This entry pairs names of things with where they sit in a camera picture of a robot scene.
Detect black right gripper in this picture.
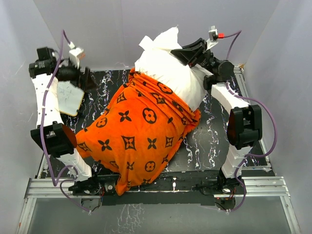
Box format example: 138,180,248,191
170,39,218,74

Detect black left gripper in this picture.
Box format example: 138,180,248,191
59,57,99,91

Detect white pillow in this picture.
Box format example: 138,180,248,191
135,27,212,111

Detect orange patterned plush pillowcase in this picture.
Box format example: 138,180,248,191
76,70,201,195

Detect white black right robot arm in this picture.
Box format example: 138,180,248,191
170,39,262,194

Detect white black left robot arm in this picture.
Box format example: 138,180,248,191
29,46,101,195

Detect small white dry-erase board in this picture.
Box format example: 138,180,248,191
57,81,84,117

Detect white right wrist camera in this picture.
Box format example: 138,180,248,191
206,25,224,50

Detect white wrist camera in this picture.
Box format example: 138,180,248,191
68,41,85,68
206,25,224,50

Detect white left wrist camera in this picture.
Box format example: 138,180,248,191
68,41,85,68

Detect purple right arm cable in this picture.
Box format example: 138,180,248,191
218,30,278,214

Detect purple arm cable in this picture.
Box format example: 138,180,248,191
218,30,278,214
40,29,98,215

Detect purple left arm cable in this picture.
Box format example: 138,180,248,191
40,29,98,215

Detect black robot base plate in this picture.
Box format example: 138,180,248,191
70,170,247,207

